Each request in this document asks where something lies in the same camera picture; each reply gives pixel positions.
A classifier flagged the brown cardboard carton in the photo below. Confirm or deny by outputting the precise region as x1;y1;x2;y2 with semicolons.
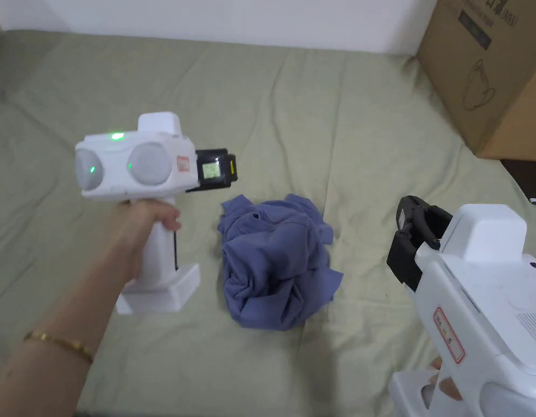
415;0;536;163

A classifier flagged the bed with pale green sheet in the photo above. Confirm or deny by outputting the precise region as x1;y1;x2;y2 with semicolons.
0;29;536;417

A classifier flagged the person's right hand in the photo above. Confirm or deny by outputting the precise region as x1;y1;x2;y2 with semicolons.
421;356;465;403

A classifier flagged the blue shirt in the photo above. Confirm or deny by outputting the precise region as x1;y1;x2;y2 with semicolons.
218;193;345;332

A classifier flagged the person's left forearm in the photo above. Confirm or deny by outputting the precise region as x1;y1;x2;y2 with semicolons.
0;271;126;417

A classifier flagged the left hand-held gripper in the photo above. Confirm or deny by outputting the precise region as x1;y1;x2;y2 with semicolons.
74;112;239;315

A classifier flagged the person's left hand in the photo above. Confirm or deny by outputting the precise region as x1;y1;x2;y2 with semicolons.
87;200;182;301

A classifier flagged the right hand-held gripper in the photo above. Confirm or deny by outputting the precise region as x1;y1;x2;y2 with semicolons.
387;195;536;417

